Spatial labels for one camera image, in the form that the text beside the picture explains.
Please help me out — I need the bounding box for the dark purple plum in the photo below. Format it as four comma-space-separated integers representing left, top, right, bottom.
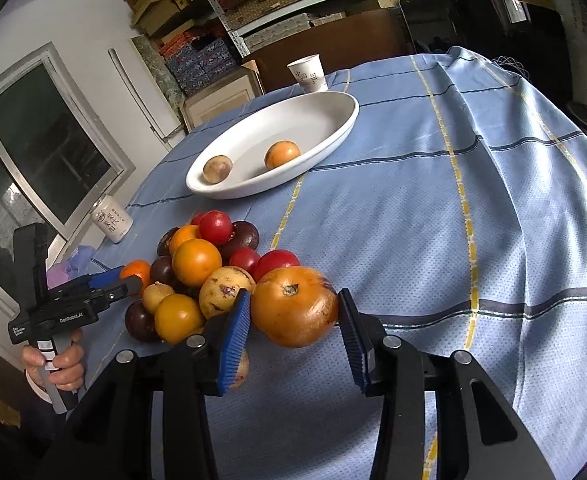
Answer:
124, 300, 160, 344

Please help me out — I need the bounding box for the striped yellow pepino melon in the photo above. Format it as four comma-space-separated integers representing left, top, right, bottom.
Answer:
230, 350, 250, 389

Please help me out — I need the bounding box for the white beverage can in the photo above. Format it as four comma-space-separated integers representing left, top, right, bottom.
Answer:
91, 195, 133, 244

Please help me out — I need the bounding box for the yellow orange citrus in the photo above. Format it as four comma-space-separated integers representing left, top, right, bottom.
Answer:
155, 294, 206, 344

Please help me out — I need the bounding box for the orange tangerine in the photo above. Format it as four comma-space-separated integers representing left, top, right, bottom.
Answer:
172, 238, 222, 287
119, 259, 152, 295

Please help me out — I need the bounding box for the white paper cup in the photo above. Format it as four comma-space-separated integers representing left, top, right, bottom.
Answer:
287, 54, 328, 93

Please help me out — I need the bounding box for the blue checked tablecloth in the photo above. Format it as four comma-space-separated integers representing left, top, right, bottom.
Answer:
88, 47, 587, 479

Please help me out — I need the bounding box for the person's left hand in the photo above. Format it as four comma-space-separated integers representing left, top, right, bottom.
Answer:
21, 328, 84, 393

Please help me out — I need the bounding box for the white oval plate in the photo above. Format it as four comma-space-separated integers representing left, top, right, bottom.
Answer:
185, 91, 359, 200

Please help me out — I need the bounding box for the framed picture leaning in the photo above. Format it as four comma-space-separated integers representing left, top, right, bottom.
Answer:
180, 60, 264, 132

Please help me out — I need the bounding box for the red tomato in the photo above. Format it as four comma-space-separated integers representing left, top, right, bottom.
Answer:
198, 210, 234, 246
228, 247, 261, 273
251, 249, 300, 282

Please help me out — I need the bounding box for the large orange persimmon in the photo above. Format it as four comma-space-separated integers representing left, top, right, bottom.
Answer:
251, 266, 339, 348

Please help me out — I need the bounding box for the tan passion fruit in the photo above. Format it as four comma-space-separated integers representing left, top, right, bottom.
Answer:
202, 155, 233, 184

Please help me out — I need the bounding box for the brown wooden cabinet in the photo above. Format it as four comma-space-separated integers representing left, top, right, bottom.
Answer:
247, 9, 415, 92

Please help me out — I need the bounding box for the small yellow citrus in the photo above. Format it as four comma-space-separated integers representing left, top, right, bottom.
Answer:
142, 282, 174, 314

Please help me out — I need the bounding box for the orange striped fruit front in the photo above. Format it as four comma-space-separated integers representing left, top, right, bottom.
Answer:
264, 141, 301, 170

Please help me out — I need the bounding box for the window with white frame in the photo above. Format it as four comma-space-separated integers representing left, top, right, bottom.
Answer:
0, 44, 135, 315

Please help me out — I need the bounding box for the purple cloth pile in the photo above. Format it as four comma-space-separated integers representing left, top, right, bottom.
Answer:
46, 245, 95, 289

